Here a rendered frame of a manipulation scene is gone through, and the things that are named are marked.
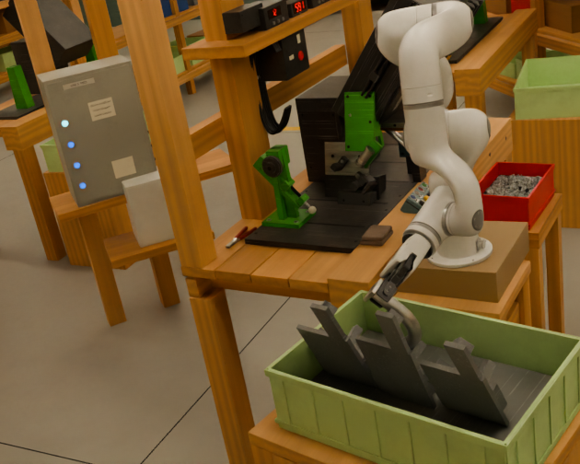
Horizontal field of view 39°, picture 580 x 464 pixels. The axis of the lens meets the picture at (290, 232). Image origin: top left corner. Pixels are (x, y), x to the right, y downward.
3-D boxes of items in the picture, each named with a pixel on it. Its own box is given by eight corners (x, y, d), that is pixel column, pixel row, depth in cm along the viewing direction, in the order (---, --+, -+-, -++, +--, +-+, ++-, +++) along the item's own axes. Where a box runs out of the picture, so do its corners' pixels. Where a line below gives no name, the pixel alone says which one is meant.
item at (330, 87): (381, 156, 336) (371, 75, 322) (350, 184, 313) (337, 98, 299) (341, 155, 345) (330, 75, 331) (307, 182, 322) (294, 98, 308)
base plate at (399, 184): (465, 137, 346) (465, 132, 345) (354, 254, 262) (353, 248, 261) (374, 136, 367) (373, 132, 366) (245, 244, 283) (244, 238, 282)
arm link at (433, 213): (449, 250, 184) (416, 248, 190) (476, 211, 190) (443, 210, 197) (435, 223, 179) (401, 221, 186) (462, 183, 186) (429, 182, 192)
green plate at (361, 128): (383, 149, 297) (382, 90, 293) (373, 151, 290) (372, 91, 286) (355, 148, 303) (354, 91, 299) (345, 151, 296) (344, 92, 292)
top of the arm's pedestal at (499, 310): (531, 272, 247) (530, 260, 245) (500, 327, 223) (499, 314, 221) (430, 262, 263) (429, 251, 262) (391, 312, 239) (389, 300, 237)
